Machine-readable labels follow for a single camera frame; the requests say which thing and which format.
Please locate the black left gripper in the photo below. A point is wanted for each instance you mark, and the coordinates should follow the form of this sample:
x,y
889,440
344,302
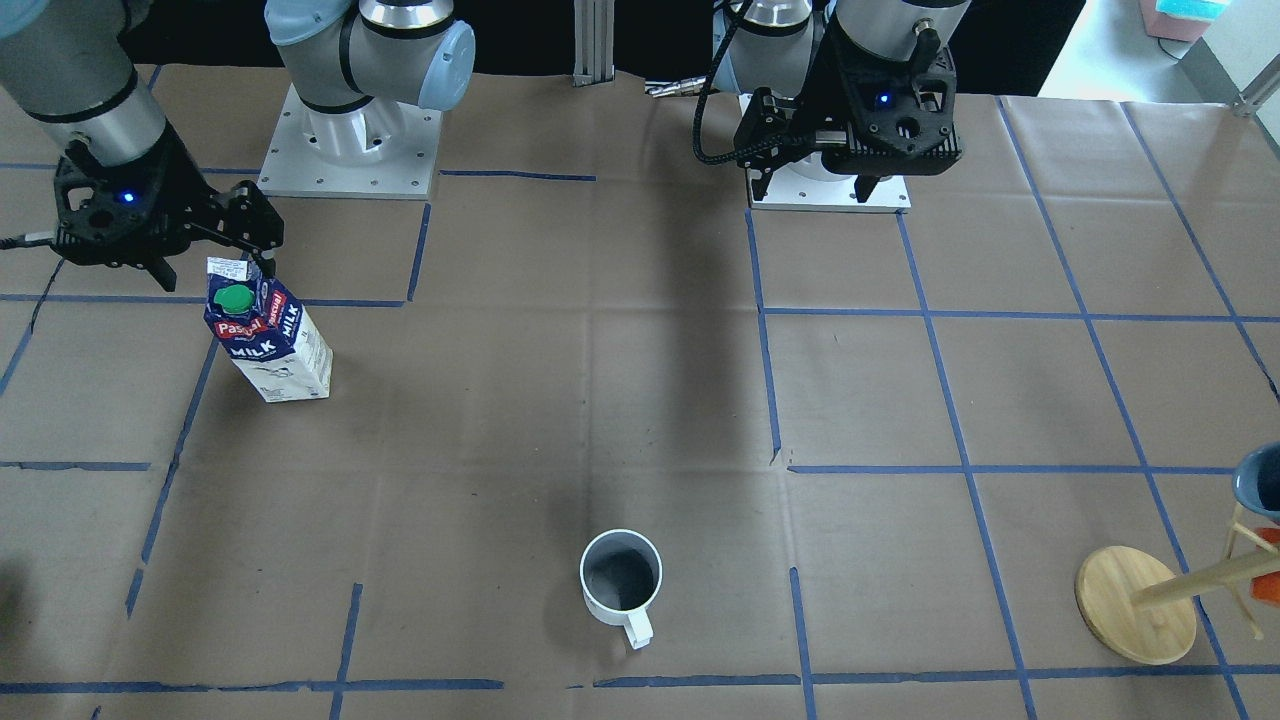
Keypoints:
x,y
822,98

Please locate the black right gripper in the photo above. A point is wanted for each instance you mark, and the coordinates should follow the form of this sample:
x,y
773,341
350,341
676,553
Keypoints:
x,y
178,178

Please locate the blue white milk carton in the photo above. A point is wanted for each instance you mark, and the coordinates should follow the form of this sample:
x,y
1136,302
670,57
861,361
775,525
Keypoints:
x,y
266,332

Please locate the white mug grey inside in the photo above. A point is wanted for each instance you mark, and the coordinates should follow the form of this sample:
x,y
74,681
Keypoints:
x,y
620,574

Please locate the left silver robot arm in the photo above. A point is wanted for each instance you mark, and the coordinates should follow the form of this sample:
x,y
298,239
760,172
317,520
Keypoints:
x,y
772,44

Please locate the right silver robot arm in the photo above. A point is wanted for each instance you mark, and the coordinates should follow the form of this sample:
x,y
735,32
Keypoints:
x,y
65,67

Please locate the wooden mug tree stand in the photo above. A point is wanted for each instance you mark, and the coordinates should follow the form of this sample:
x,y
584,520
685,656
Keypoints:
x,y
1142,610

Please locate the blue mug on tree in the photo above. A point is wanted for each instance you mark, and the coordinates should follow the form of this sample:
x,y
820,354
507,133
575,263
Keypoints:
x,y
1256,482

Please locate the orange mug on tree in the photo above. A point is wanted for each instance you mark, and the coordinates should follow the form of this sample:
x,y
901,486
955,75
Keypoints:
x,y
1265,589

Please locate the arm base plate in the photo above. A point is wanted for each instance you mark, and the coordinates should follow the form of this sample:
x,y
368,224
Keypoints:
x,y
384,150
806,185

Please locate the aluminium frame post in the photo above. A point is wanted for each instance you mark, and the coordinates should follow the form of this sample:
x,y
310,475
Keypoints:
x,y
593,38

